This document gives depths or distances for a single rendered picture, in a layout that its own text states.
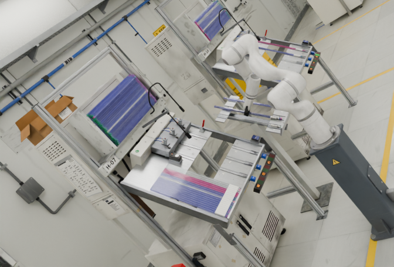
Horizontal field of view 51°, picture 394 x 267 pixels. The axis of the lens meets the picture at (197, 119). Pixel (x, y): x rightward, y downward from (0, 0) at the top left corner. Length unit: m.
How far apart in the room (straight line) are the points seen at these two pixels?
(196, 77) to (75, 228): 1.77
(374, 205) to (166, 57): 2.14
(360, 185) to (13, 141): 2.91
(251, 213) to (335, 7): 4.54
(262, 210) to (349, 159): 0.96
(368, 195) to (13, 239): 2.76
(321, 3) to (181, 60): 3.69
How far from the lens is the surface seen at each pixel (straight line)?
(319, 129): 2.35
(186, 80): 3.79
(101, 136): 2.58
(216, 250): 2.73
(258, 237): 3.04
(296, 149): 3.82
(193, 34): 3.64
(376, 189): 2.56
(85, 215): 4.13
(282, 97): 2.24
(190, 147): 2.80
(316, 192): 3.36
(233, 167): 2.68
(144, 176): 2.64
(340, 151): 2.38
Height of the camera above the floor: 1.77
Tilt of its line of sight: 13 degrees down
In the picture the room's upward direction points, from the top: 41 degrees counter-clockwise
